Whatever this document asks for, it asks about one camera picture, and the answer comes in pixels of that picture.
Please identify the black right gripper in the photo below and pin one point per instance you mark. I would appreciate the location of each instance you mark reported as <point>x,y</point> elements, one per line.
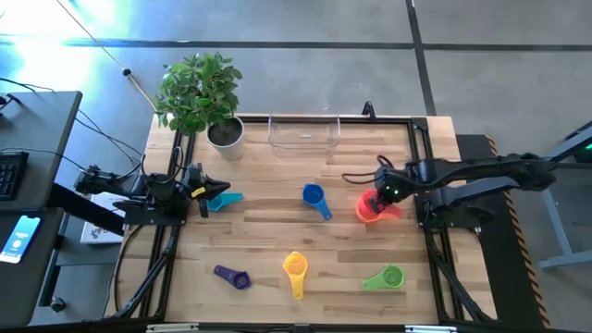
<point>393,185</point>

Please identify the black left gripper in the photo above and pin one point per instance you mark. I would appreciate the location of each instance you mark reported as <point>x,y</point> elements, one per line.
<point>196,192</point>

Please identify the orange measuring cup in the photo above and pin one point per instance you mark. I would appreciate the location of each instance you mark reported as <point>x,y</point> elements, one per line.
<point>363,213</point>

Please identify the teal measuring cup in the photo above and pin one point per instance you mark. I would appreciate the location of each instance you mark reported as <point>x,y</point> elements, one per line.
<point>229,199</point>

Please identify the blue measuring cup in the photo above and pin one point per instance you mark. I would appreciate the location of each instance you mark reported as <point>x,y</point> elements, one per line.
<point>313,194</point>

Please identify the purple measuring cup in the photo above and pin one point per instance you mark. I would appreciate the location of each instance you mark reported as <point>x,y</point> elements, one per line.
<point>226,273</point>

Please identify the green measuring cup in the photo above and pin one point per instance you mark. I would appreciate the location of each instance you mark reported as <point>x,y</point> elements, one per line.
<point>377,281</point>

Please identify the yellow measuring cup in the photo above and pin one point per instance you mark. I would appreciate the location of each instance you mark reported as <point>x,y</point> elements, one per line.
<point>296,287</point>

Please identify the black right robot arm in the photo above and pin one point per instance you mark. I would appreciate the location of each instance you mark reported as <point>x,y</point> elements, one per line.
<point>462,168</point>

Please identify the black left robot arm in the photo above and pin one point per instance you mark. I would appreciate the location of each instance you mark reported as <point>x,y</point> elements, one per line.
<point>115,185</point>

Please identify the clear plastic basket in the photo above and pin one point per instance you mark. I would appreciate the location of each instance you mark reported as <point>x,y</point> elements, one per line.
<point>303,144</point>

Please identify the white plant pot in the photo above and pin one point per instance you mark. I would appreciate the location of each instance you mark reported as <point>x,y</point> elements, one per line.
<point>231,150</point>

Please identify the green leafy plant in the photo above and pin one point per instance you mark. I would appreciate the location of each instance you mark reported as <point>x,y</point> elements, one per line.
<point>199,92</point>

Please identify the white printed booklet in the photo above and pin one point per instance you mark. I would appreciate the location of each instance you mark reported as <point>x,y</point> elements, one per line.
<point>99,231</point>

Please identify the black mat with hazard stripes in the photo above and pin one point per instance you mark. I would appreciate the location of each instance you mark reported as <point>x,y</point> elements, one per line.
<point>504,277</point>

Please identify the black caster wheel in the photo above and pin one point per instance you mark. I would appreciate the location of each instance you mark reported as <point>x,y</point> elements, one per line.
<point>57,305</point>

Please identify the dark grey desk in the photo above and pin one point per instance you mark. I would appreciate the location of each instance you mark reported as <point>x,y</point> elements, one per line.
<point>37,125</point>
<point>28,287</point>

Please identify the smartphone with blue screen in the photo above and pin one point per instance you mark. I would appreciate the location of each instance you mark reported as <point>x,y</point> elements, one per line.
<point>20,238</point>

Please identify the black keyboard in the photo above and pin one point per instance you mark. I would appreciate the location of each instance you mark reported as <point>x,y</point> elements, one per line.
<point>10,175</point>

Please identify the black device with green light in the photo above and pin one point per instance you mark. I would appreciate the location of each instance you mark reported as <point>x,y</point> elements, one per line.
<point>585,152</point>

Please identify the small black desk device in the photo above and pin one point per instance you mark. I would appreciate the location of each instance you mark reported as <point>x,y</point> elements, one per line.
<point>9,99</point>

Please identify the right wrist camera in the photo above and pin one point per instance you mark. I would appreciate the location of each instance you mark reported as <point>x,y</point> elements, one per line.
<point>385,173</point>

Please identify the black aluminium table frame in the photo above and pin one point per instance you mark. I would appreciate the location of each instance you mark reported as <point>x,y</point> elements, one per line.
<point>379,119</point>

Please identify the small black camera mount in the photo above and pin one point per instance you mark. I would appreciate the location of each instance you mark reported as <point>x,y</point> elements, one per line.
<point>368,110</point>

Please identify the silver metal bracket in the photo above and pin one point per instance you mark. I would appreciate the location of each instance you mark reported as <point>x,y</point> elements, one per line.
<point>430,329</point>
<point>172,328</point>

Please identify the grey-blue metal table frame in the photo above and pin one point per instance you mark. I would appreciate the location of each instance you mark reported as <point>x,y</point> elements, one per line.
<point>562,240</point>

